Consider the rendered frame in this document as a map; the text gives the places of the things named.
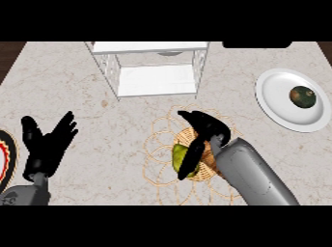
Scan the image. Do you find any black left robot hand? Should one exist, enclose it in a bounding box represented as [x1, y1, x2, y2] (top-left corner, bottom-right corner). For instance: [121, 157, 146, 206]
[21, 110, 80, 183]

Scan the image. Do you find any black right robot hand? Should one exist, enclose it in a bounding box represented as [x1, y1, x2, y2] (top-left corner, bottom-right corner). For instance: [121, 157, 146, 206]
[177, 110, 232, 181]

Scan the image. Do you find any green pear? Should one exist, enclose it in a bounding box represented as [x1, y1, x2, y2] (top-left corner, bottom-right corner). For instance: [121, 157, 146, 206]
[173, 143, 202, 179]

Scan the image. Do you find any woven wicker placemat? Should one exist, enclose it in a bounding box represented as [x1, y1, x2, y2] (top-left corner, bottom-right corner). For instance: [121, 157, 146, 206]
[143, 104, 245, 206]

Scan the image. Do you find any white tiered shelf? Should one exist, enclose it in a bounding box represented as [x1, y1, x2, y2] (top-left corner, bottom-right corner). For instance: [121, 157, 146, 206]
[84, 41, 211, 100]

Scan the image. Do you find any white round plate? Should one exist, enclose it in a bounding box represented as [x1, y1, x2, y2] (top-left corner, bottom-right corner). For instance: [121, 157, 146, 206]
[254, 68, 332, 133]

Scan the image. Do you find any dark green avocado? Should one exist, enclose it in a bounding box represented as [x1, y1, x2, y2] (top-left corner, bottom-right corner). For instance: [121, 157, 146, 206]
[288, 85, 318, 109]

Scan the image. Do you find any black appliance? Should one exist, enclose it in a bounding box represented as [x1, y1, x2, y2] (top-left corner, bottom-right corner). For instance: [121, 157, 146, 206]
[223, 41, 294, 49]

